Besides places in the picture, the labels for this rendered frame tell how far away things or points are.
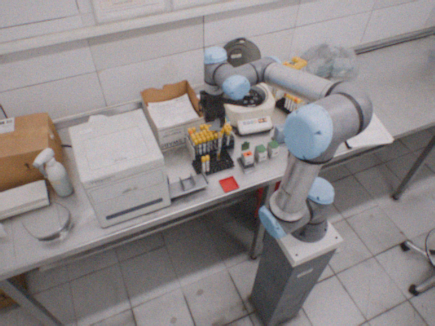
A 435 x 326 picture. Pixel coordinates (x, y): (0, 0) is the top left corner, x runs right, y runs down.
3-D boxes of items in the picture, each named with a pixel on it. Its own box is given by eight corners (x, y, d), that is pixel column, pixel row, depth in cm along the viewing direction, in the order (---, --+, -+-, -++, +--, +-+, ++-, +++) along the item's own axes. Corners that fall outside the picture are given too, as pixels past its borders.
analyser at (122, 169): (101, 229, 133) (79, 182, 110) (88, 177, 149) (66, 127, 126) (177, 203, 141) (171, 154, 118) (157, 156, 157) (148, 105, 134)
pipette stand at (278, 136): (277, 148, 162) (280, 132, 154) (270, 138, 166) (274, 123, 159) (296, 143, 164) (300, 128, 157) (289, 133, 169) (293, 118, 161)
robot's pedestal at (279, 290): (296, 315, 197) (341, 242, 131) (266, 330, 192) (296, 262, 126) (279, 283, 209) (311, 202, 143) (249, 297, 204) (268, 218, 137)
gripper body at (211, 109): (198, 112, 133) (197, 86, 124) (218, 107, 136) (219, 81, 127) (206, 125, 129) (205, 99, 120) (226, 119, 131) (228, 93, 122)
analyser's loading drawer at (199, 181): (161, 203, 139) (160, 196, 135) (156, 191, 142) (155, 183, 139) (208, 187, 144) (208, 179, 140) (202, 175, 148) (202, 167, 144)
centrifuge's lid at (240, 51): (219, 42, 160) (215, 35, 166) (220, 89, 177) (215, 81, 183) (263, 36, 164) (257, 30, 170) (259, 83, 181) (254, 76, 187)
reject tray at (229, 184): (224, 193, 145) (224, 192, 144) (218, 181, 149) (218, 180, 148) (239, 187, 147) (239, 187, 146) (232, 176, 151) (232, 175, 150)
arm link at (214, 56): (211, 61, 108) (198, 48, 112) (211, 90, 116) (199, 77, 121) (233, 54, 110) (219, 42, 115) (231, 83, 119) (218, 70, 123)
